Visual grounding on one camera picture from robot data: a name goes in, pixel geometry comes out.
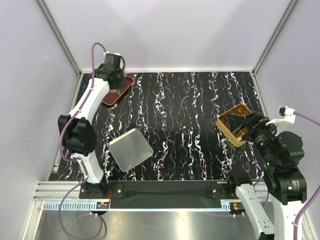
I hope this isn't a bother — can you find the gold chocolate box tray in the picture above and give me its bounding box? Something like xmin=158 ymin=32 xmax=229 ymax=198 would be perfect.
xmin=216 ymin=103 xmax=253 ymax=148

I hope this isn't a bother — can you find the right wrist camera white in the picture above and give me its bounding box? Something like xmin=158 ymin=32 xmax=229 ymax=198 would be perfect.
xmin=265 ymin=105 xmax=296 ymax=128

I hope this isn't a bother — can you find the silver square tin lid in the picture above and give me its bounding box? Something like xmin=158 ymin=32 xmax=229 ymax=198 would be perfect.
xmin=108 ymin=128 xmax=154 ymax=172

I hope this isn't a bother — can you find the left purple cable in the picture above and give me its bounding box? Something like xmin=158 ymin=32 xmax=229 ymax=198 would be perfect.
xmin=57 ymin=42 xmax=108 ymax=240

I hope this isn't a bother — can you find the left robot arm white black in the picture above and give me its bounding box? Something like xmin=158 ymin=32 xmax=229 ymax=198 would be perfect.
xmin=57 ymin=53 xmax=126 ymax=198

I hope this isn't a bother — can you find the red lacquer tray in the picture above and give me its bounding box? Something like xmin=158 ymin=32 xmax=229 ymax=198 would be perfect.
xmin=101 ymin=76 xmax=134 ymax=108

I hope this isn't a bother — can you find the left aluminium corner post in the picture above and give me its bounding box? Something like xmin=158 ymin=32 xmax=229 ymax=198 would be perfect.
xmin=35 ymin=0 xmax=82 ymax=77

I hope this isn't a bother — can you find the aluminium frame rail front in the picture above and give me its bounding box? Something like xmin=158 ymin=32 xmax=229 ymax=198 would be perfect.
xmin=43 ymin=200 xmax=231 ymax=212

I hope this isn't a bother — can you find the aluminium corner post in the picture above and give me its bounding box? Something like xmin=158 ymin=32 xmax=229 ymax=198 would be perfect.
xmin=252 ymin=0 xmax=300 ymax=75
xmin=35 ymin=0 xmax=82 ymax=77

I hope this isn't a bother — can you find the right aluminium corner post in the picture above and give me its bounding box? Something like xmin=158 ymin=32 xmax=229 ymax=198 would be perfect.
xmin=252 ymin=0 xmax=300 ymax=75

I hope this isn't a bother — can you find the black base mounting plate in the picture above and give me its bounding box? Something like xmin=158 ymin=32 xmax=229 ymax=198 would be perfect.
xmin=79 ymin=180 xmax=238 ymax=204

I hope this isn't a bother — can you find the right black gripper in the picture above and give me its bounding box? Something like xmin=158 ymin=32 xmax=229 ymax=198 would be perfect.
xmin=226 ymin=110 xmax=281 ymax=167

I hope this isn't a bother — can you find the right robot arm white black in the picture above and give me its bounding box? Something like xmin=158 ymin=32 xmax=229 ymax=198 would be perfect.
xmin=226 ymin=106 xmax=307 ymax=240

